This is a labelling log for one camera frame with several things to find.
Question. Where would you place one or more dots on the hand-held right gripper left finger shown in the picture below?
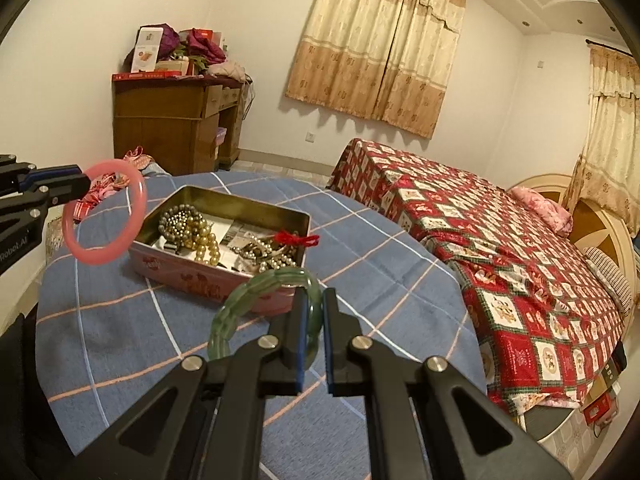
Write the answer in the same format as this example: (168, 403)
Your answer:
(300, 355)

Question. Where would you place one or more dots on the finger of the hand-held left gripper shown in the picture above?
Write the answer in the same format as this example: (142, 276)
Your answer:
(60, 189)
(50, 171)

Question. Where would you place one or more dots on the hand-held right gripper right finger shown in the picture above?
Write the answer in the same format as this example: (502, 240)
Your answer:
(328, 355)

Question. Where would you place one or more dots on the pink bangle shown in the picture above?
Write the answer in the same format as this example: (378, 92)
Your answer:
(143, 197)

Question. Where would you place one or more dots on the pink floral tin box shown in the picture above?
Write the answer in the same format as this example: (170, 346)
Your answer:
(175, 272)

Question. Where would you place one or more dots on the pile of colourful clothes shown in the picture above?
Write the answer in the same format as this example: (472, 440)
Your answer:
(137, 157)

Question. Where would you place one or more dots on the red ribbon ornament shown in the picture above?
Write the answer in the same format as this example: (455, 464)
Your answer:
(295, 239)

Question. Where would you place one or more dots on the brown wooden desk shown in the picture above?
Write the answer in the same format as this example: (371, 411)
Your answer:
(160, 125)

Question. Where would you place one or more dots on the blue plaid tablecloth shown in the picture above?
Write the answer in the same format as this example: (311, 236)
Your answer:
(125, 330)

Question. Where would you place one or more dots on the flat red box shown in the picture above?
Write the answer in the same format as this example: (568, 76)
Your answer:
(150, 76)

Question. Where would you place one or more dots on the dark cloth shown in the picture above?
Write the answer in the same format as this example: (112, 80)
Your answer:
(20, 400)

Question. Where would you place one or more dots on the white carton box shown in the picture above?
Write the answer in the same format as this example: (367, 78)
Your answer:
(145, 50)

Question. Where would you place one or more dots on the bed with red patterned cover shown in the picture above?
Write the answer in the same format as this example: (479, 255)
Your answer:
(475, 240)

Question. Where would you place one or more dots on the pile of purple clothes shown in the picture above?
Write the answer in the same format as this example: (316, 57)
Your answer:
(205, 47)

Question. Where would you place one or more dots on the pink floral pillow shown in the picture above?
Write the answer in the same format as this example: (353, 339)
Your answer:
(545, 207)

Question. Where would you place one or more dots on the small red carton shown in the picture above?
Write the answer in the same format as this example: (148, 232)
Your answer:
(597, 407)

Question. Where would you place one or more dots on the brown cardboard box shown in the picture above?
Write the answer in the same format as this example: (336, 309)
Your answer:
(607, 380)

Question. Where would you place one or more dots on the striped pillow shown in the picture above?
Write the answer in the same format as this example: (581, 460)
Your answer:
(607, 270)

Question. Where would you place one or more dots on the cream wooden headboard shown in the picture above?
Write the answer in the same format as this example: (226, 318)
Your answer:
(600, 240)

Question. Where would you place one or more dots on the beige patterned window curtain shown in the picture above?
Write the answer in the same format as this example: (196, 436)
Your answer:
(610, 135)
(370, 50)

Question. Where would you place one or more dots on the white wall socket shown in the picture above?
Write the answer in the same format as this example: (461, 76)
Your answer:
(311, 137)

